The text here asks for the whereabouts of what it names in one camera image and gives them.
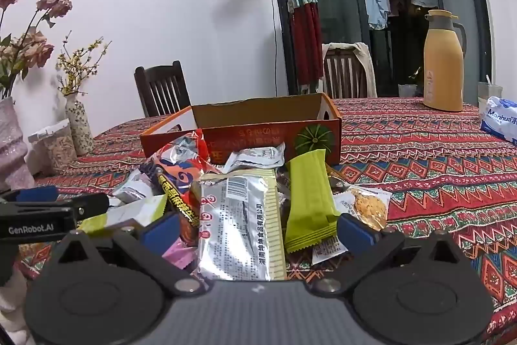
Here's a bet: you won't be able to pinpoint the floral ceramic vase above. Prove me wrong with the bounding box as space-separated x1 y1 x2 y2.
65 93 95 156

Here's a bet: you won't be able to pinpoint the orange cardboard box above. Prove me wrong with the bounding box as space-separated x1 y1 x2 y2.
139 92 343 168

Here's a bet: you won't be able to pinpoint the dark wooden chair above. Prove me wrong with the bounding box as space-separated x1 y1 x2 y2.
134 60 192 118

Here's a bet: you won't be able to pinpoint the white blue tissue pack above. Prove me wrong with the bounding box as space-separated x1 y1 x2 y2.
480 95 517 146

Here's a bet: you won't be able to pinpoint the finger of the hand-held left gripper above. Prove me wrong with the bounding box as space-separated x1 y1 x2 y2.
73 192 111 222
16 185 59 203

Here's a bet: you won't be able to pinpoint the wooden chair with cloth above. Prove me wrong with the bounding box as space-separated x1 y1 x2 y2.
322 43 378 98

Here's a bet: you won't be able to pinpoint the black framed glass door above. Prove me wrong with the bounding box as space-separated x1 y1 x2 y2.
264 0 495 111

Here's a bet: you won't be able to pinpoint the pink snack packet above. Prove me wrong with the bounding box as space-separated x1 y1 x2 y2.
163 239 199 272

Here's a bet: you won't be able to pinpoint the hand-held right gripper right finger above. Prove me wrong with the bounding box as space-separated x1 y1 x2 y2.
311 212 465 297

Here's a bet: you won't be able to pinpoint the yellow flower branches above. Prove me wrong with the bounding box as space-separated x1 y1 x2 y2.
56 30 111 97

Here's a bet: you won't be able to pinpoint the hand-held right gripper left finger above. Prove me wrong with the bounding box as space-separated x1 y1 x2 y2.
52 211 206 297

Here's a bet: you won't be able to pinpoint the yellow thermos jug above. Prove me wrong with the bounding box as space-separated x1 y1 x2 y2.
423 9 468 112

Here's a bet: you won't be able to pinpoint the clear plastic food container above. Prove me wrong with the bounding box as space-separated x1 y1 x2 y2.
27 119 77 176

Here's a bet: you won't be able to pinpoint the green snack bar wrapper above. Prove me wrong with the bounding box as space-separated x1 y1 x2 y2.
285 149 342 254

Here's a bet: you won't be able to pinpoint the brown snack packet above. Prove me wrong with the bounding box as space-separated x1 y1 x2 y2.
276 171 292 216

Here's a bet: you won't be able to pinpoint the pale green snack packet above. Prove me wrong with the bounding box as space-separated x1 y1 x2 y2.
79 195 168 236

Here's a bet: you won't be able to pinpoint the pink textured vase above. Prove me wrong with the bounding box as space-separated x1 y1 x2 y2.
0 96 36 192

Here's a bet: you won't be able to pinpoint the clear drinking glass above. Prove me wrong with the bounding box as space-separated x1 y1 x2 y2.
478 81 503 111

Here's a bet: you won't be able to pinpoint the red cartoon snack bag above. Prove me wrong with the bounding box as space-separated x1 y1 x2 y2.
139 129 223 246

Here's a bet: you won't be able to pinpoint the clear cookie packet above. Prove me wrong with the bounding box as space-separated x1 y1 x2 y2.
333 185 392 232

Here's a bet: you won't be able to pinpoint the white silver snack packet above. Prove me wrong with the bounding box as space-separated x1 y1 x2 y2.
112 168 156 204
223 143 286 173

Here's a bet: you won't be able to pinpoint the large silver snack packet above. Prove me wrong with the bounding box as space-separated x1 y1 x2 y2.
192 167 285 282

